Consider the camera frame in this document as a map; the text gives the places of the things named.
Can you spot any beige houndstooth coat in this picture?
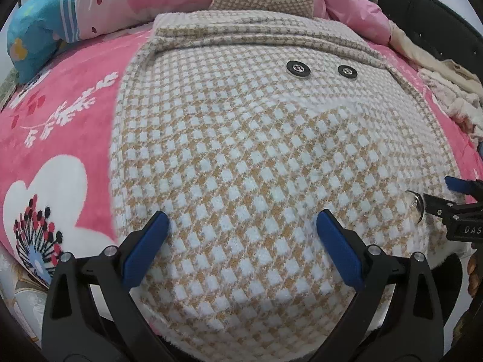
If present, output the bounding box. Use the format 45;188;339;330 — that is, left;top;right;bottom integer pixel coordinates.
110;0;468;361

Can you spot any cream fleece blanket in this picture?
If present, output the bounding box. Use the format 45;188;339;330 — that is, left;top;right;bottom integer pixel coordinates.
390;22;482;145

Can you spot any black coat button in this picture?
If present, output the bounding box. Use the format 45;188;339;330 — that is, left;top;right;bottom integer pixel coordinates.
337;65;358;79
286;61;311;78

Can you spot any pink floral bed sheet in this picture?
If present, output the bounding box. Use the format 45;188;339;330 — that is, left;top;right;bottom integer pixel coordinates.
1;26;482;284

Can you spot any black headboard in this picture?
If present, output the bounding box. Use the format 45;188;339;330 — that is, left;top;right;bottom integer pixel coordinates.
378;0;482;77

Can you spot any blue cartoon pillow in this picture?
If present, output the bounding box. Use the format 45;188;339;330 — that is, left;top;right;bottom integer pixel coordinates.
7;0;80;84

